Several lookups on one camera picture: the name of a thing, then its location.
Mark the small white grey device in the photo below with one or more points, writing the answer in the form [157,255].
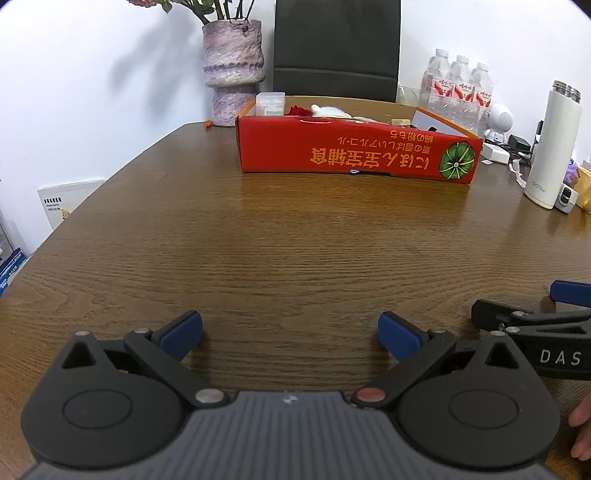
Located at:
[566,198]

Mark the clear plastic swab container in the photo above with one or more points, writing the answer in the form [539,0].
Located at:
[270,104]

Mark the white fluffy item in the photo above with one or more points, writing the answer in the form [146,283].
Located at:
[328,110]

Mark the pink textured vase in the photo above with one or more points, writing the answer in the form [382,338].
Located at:
[233,69]

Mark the white thermos bottle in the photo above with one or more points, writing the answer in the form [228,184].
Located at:
[551,147]

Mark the dried pink flower bouquet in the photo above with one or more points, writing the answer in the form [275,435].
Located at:
[203,7]

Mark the small cream box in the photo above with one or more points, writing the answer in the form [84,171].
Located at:
[401,121]

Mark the white round desk device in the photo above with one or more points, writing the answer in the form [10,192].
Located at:
[498,119]

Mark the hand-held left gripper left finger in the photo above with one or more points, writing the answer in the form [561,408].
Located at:
[182,334]

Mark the white square charger box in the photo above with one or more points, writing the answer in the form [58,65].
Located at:
[494,153]

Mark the wooden desktop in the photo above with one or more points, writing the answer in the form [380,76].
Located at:
[277,230]

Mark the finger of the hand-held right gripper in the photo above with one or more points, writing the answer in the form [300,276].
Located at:
[503,315]
[571,291]

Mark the white paper box on floor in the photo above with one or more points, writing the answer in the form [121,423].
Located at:
[69,203]

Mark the shrink-wrapped water bottle pack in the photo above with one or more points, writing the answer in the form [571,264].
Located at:
[457,97]

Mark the yellow container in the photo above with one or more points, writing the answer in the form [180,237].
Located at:
[585,187]

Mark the shelf clutter with blue boxes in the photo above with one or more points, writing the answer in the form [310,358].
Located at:
[9,272]

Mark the red crumpled item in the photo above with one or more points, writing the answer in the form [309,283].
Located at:
[298,111]

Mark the red cardboard box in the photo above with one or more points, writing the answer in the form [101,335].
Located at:
[295,147]

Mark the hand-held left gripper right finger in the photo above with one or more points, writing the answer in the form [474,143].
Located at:
[399,334]

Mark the person's right hand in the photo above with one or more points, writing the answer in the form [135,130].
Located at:
[582,420]

